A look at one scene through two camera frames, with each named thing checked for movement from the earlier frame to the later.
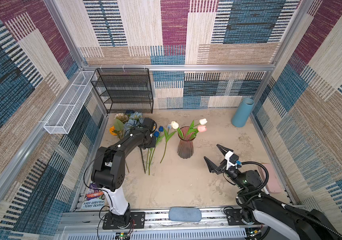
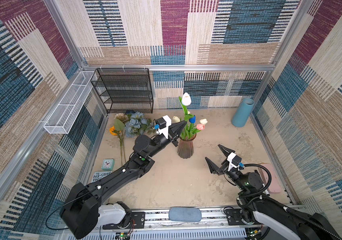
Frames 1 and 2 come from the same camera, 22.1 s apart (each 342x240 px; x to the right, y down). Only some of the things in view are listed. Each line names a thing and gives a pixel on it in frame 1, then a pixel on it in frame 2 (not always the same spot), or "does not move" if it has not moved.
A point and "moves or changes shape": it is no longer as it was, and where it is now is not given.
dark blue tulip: x=160 y=129 moves or changes shape
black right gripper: x=213 y=168 does not move
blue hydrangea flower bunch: x=135 y=120 does not move
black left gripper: x=153 y=140 → x=173 y=138
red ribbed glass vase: x=186 y=135 does not move
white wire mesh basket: x=59 y=121 does not move
